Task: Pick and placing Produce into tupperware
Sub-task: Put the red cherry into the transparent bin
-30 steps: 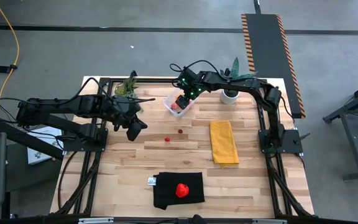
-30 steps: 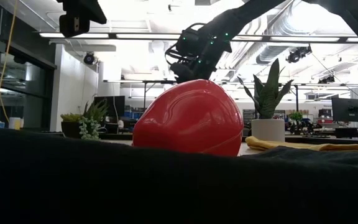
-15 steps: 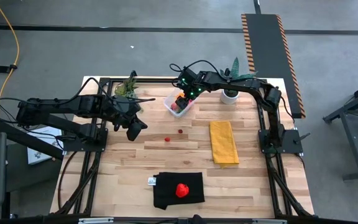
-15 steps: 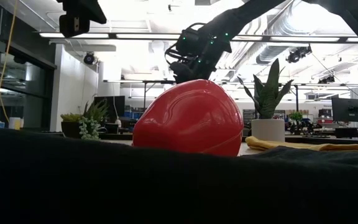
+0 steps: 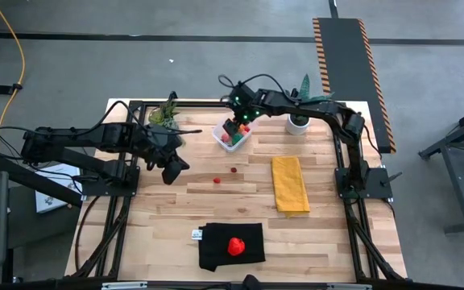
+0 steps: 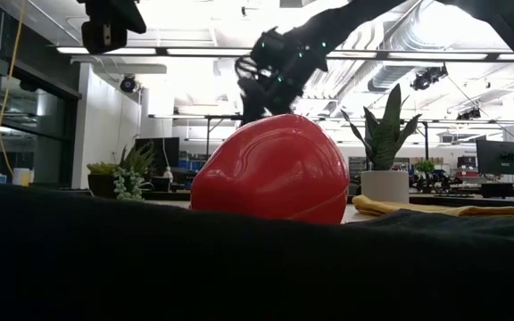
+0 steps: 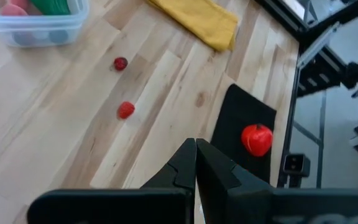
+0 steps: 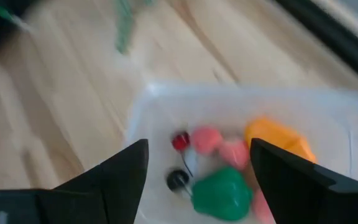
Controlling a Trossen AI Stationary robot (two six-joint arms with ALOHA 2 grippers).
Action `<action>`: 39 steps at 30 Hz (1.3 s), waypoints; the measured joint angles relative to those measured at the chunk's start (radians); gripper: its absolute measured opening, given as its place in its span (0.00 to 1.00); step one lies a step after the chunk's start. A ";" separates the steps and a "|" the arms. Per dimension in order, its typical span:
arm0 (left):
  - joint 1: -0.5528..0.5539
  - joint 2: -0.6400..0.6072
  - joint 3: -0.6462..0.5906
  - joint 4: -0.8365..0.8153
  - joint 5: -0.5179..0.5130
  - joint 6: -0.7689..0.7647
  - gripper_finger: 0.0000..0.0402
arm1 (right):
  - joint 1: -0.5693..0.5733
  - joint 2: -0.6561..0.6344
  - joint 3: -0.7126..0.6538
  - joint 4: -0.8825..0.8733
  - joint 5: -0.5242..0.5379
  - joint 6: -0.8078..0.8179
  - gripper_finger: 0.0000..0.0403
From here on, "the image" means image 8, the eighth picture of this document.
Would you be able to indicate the green toy bell pepper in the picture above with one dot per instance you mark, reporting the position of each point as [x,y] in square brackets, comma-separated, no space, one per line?
[222,194]

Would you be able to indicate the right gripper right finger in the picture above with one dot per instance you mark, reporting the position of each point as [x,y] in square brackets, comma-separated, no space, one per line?
[291,193]

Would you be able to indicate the black aluminium table frame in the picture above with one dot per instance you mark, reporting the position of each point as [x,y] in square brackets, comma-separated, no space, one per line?
[337,43]

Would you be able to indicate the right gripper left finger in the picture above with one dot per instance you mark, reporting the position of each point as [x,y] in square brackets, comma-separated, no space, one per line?
[120,186]

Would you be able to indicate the clear plastic food container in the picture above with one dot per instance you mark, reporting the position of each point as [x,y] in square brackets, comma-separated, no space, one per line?
[228,105]

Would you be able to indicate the yellow toy mango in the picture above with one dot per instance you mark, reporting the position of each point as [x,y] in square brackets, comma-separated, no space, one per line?
[272,133]

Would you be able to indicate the succulents in black pot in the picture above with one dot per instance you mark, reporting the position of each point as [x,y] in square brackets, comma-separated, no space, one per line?
[123,31]

